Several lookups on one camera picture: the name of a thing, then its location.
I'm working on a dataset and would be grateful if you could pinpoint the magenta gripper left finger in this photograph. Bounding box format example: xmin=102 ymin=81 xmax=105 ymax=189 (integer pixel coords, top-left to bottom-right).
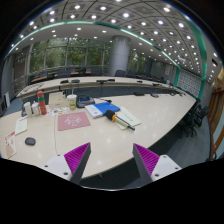
xmin=43 ymin=143 xmax=91 ymax=184

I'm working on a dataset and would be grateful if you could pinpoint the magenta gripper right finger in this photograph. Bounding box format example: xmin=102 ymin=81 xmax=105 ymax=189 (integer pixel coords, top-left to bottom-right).
xmin=133 ymin=143 xmax=181 ymax=185

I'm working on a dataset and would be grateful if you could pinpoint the pink mouse pad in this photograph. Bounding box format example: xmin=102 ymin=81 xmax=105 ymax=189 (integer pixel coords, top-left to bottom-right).
xmin=58 ymin=112 xmax=91 ymax=131

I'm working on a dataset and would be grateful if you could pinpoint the black computer mouse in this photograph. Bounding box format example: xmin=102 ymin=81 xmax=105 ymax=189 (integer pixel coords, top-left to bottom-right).
xmin=25 ymin=137 xmax=36 ymax=146

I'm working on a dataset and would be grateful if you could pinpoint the white booklet under umbrella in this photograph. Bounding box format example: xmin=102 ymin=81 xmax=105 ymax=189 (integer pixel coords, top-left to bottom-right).
xmin=116 ymin=107 xmax=141 ymax=130

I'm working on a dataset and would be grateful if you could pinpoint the black office chair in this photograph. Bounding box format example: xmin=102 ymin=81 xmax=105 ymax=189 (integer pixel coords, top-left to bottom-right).
xmin=178 ymin=100 xmax=209 ymax=136

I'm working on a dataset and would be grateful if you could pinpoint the blue book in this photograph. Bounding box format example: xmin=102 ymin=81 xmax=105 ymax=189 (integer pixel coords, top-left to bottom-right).
xmin=85 ymin=102 xmax=120 ymax=118

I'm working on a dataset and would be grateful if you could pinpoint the white paper sheet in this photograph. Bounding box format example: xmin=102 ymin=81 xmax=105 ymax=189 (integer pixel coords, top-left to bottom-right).
xmin=15 ymin=116 xmax=28 ymax=135

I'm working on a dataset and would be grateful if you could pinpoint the red white leaflet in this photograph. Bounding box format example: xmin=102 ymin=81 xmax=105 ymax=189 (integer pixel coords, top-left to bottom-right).
xmin=5 ymin=132 xmax=16 ymax=158

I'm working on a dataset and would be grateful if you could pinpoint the black device box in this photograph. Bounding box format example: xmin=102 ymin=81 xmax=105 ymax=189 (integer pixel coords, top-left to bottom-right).
xmin=77 ymin=97 xmax=95 ymax=108

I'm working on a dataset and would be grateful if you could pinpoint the white paper cup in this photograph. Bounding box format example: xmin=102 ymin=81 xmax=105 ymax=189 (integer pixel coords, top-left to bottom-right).
xmin=67 ymin=94 xmax=77 ymax=110

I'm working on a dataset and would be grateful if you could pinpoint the white jar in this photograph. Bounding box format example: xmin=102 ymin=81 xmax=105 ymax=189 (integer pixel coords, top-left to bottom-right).
xmin=31 ymin=102 xmax=40 ymax=116

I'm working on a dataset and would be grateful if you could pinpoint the beige cardboard box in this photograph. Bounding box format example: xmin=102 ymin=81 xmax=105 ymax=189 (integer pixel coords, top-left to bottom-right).
xmin=49 ymin=92 xmax=68 ymax=108

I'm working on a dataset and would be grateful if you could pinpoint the white cup left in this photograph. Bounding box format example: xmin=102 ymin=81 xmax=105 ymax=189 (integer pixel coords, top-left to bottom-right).
xmin=24 ymin=102 xmax=32 ymax=117

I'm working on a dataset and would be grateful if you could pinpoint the red orange bottle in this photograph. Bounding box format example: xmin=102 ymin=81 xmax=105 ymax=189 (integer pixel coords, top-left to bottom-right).
xmin=37 ymin=91 xmax=47 ymax=115

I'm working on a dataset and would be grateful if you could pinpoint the grey round pillar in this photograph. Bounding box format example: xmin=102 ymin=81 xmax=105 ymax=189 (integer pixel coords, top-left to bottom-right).
xmin=108 ymin=35 xmax=131 ymax=76

